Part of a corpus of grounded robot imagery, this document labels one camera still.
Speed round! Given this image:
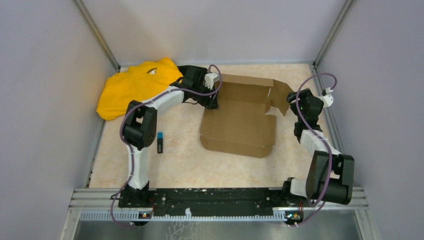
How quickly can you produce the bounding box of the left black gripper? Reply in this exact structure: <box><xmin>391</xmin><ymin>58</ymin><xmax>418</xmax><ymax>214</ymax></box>
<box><xmin>192</xmin><ymin>80</ymin><xmax>219</xmax><ymax>110</ymax></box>

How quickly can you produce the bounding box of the brown cardboard box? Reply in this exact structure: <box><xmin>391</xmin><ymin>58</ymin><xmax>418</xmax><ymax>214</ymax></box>
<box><xmin>199</xmin><ymin>74</ymin><xmax>293</xmax><ymax>158</ymax></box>

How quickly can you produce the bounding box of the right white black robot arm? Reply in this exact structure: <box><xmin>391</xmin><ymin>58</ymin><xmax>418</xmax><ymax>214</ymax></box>
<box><xmin>281</xmin><ymin>88</ymin><xmax>355</xmax><ymax>206</ymax></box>

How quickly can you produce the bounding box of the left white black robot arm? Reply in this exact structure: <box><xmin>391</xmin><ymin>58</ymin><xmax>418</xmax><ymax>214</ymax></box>
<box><xmin>114</xmin><ymin>64</ymin><xmax>223</xmax><ymax>208</ymax></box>

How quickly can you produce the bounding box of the black cloth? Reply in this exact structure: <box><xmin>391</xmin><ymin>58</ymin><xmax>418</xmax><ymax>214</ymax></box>
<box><xmin>177</xmin><ymin>65</ymin><xmax>202</xmax><ymax>82</ymax></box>

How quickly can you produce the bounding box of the yellow shirt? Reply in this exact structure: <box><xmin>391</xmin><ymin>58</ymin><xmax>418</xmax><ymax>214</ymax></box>
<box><xmin>96</xmin><ymin>57</ymin><xmax>183</xmax><ymax>121</ymax></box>

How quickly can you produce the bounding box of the black blue marker pen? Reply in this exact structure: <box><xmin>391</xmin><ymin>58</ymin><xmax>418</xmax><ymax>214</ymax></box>
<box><xmin>156</xmin><ymin>132</ymin><xmax>164</xmax><ymax>154</ymax></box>

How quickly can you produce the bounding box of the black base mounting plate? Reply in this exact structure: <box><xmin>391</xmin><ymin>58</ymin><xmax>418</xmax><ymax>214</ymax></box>
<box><xmin>117</xmin><ymin>187</ymin><xmax>308</xmax><ymax>217</ymax></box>

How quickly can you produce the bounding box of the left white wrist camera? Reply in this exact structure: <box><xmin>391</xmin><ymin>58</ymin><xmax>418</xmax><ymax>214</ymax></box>
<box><xmin>203</xmin><ymin>72</ymin><xmax>220</xmax><ymax>90</ymax></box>

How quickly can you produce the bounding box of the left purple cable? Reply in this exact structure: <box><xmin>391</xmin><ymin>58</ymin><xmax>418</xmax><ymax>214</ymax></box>
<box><xmin>109</xmin><ymin>64</ymin><xmax>223</xmax><ymax>229</ymax></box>

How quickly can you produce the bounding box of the aluminium frame rail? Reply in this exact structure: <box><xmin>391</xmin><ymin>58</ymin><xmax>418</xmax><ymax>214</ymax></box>
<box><xmin>68</xmin><ymin>187</ymin><xmax>369</xmax><ymax>224</ymax></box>

